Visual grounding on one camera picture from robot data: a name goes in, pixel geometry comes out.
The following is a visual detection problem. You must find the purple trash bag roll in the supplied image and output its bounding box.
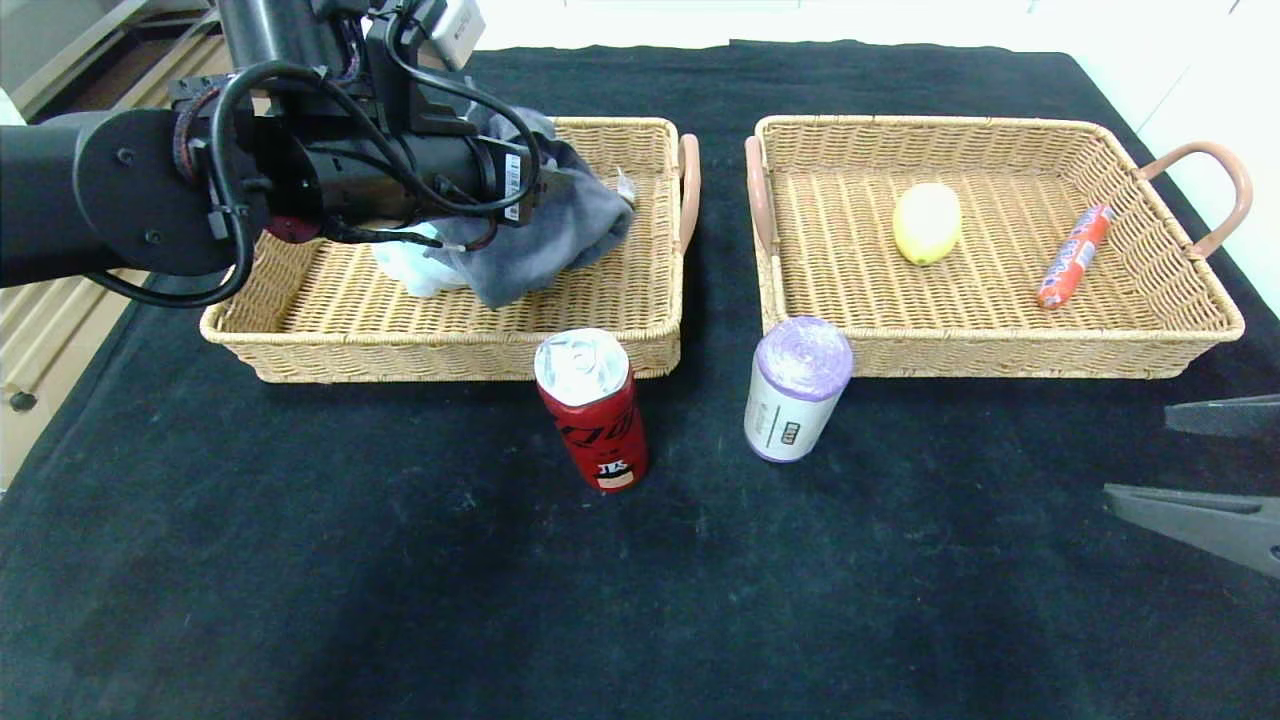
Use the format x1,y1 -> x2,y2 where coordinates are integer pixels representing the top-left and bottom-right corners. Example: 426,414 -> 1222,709
743,317 -> 856,464

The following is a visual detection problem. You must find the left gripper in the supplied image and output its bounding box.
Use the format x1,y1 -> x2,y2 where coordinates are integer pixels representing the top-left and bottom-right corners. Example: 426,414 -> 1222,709
417,134 -> 577,226

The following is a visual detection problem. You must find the black table cloth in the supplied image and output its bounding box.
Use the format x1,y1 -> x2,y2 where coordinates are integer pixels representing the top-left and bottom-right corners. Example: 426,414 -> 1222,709
0,40 -> 1280,720

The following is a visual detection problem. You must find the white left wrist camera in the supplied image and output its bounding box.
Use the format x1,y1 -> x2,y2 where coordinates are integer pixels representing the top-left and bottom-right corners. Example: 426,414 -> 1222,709
420,0 -> 488,71

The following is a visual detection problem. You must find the light blue bath sponge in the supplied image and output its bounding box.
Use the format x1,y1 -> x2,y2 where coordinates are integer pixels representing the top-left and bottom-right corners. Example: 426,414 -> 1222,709
372,220 -> 471,299

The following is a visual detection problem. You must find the rectangular wicker basket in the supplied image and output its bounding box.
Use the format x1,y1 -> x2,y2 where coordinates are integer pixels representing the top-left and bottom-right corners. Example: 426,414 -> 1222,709
198,117 -> 703,384
744,115 -> 1254,381

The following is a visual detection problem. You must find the grey microfibre cloth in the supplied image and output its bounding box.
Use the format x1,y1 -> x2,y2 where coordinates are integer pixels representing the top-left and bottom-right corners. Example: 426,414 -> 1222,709
435,105 -> 638,310

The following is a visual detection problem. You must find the red soda can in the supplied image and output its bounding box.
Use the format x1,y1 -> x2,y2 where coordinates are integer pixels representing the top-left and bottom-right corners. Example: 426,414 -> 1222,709
533,328 -> 649,495

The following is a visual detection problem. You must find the wooden rack on wheels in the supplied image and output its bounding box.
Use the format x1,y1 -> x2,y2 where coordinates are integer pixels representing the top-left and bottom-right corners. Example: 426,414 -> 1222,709
0,268 -> 151,413

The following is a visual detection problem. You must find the orange sausage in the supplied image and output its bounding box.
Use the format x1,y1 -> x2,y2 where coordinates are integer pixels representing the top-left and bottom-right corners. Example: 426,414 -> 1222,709
1036,205 -> 1115,311

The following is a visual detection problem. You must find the white table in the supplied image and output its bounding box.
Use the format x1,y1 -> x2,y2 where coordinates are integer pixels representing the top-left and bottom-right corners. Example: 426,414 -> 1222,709
470,0 -> 1131,56

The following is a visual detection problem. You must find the yellow lemon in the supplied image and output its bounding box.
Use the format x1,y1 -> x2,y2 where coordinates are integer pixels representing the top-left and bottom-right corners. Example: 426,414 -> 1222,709
892,183 -> 963,267

